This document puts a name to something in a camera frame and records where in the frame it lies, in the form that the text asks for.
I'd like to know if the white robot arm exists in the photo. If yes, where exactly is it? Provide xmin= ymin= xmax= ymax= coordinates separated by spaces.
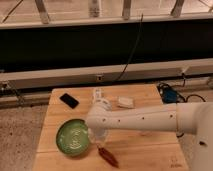
xmin=86 ymin=102 xmax=213 ymax=171

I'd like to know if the green ceramic bowl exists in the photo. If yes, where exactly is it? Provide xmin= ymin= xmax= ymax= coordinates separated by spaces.
xmin=56 ymin=119 xmax=90 ymax=157

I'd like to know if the white remote control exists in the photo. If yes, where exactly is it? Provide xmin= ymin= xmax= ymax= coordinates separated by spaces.
xmin=93 ymin=88 xmax=102 ymax=102

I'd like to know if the black smartphone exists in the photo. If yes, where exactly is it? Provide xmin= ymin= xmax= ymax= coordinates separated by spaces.
xmin=60 ymin=93 xmax=79 ymax=109

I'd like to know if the blue power adapter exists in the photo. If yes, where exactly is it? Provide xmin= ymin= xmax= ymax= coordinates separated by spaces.
xmin=163 ymin=89 xmax=177 ymax=103

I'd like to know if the black floor cable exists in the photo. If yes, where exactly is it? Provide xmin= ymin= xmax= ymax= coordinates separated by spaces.
xmin=156 ymin=82 xmax=207 ymax=104

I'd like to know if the black hanging cable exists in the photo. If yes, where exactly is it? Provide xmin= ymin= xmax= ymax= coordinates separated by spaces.
xmin=111 ymin=13 xmax=145 ymax=83

